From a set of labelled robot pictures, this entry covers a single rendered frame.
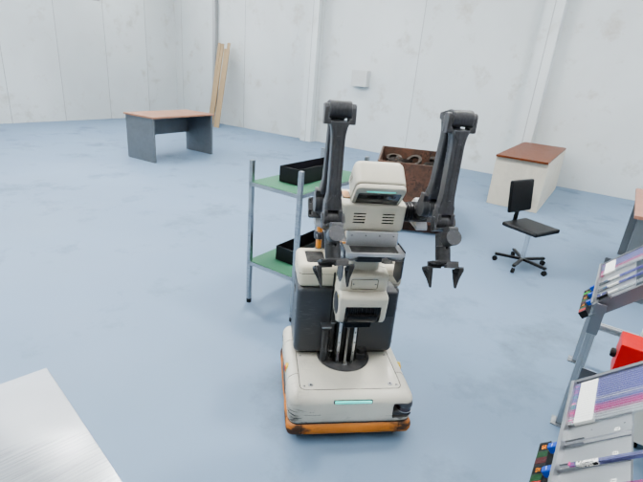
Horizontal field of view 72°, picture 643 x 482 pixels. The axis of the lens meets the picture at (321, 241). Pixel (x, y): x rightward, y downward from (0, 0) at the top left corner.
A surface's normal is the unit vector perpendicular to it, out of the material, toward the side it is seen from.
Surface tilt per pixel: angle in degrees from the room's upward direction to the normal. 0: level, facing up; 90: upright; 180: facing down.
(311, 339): 90
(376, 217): 98
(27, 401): 0
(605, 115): 90
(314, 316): 90
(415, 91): 90
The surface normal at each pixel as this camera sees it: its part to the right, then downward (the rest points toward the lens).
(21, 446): 0.08, -0.93
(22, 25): 0.83, 0.26
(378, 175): 0.14, -0.43
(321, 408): 0.13, 0.37
